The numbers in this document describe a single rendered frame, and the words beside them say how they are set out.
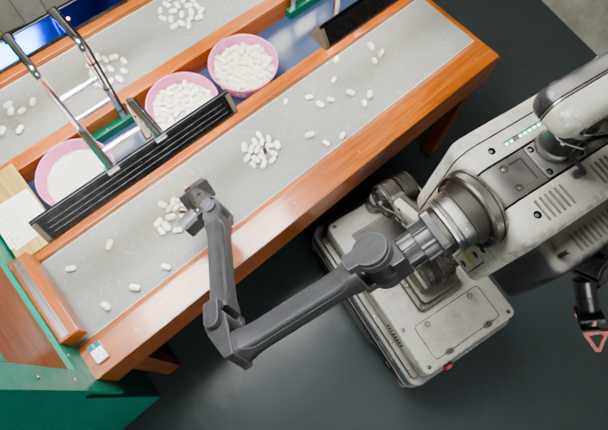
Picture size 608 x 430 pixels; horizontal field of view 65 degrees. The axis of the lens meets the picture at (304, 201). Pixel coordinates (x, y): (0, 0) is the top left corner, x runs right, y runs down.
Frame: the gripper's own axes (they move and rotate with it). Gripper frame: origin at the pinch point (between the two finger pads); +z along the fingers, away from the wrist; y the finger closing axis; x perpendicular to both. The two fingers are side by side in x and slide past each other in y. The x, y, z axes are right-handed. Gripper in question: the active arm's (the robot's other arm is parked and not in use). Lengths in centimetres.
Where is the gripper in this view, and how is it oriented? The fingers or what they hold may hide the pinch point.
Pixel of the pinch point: (188, 187)
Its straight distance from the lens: 159.5
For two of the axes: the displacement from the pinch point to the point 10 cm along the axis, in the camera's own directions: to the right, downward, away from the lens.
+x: 4.1, 7.4, 5.4
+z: -5.2, -3.0, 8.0
